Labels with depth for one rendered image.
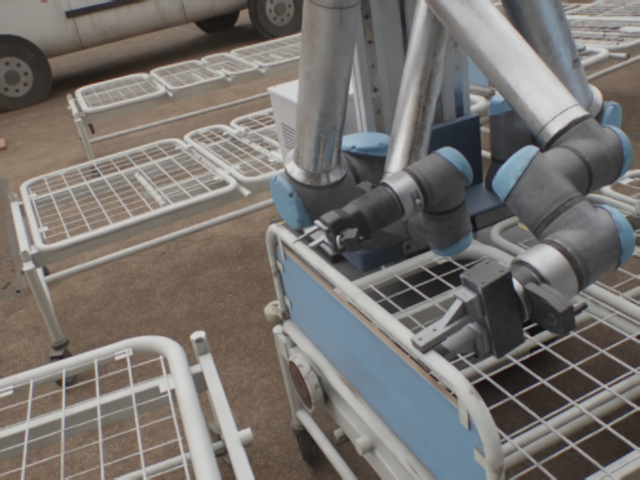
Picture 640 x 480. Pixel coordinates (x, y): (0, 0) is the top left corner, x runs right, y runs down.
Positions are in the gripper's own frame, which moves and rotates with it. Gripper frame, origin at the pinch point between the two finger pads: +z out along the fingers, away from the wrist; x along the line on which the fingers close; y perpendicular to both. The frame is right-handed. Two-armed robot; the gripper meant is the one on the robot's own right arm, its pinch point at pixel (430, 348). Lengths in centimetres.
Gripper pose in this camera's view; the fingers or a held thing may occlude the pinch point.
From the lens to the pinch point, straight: 90.1
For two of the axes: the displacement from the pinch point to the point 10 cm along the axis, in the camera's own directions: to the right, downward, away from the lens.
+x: -3.2, -8.1, -5.0
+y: -4.2, -3.5, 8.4
